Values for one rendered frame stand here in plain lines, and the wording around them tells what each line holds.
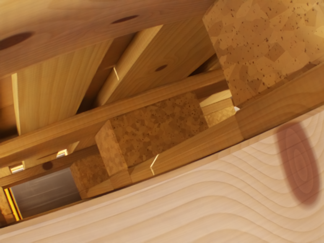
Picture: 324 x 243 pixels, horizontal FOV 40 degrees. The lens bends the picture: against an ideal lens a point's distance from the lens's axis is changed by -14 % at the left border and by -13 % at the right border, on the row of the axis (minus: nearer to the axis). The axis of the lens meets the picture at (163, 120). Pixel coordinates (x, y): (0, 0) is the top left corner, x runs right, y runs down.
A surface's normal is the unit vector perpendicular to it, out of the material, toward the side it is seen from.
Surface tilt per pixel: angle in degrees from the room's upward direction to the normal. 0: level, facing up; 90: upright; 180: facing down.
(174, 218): 90
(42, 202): 90
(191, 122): 90
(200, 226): 90
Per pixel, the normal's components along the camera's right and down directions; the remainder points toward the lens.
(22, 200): 0.28, -0.20
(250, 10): -0.89, 0.32
